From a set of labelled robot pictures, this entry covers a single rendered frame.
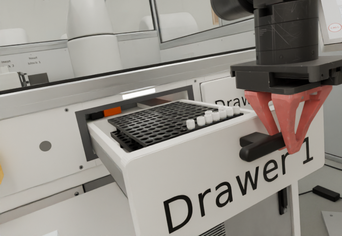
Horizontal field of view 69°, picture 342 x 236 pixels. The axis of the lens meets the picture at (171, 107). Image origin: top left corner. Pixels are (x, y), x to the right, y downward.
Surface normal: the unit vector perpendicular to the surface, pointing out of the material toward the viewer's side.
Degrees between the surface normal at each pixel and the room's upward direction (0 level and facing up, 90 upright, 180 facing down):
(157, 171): 90
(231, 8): 130
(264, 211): 90
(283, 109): 111
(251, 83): 90
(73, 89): 90
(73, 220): 0
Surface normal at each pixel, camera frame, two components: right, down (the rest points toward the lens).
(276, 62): -0.62, 0.27
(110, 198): -0.15, -0.97
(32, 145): 0.47, 0.11
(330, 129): -0.89, 0.23
